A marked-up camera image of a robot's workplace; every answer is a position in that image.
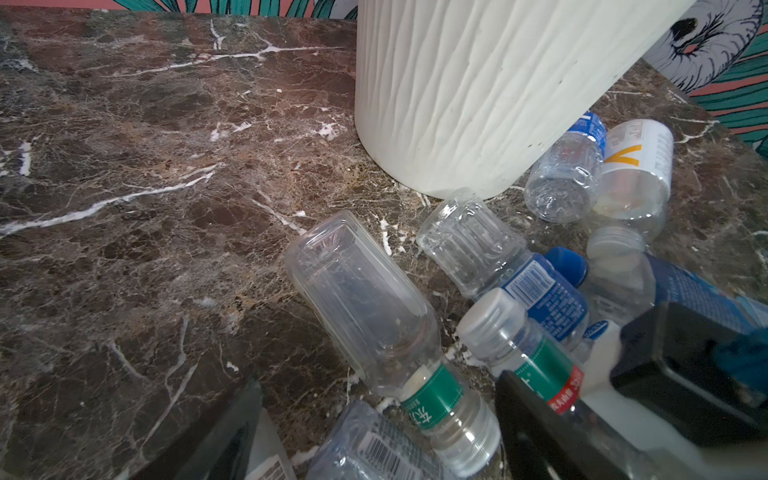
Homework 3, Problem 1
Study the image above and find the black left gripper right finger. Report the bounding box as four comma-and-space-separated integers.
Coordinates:
494, 370, 655, 480

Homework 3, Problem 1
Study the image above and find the clear square bottle green cap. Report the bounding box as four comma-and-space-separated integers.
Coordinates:
457, 288, 584, 415

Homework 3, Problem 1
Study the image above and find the blue label bottle by bin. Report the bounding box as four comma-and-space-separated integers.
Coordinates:
524, 111, 607, 224

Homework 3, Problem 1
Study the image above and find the blue label white cap bottle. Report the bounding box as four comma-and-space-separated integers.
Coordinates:
416, 188, 591, 361

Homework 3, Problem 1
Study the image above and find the clear crushed bottle blue cap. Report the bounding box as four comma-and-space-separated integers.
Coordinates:
306, 400, 456, 480

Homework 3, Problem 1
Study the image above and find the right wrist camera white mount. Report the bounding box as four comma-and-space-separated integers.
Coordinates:
582, 302, 767, 479

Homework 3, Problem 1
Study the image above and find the white ribbed trash bin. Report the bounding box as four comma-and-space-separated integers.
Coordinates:
354, 1, 689, 199

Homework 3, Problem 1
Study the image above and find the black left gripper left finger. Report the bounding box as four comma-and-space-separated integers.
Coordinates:
132, 380, 263, 479

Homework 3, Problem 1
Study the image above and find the clear green label bottle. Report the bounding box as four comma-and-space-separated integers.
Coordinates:
285, 210, 501, 478

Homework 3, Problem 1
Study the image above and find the white yellow label bottle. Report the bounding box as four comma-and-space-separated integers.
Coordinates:
586, 119, 674, 242

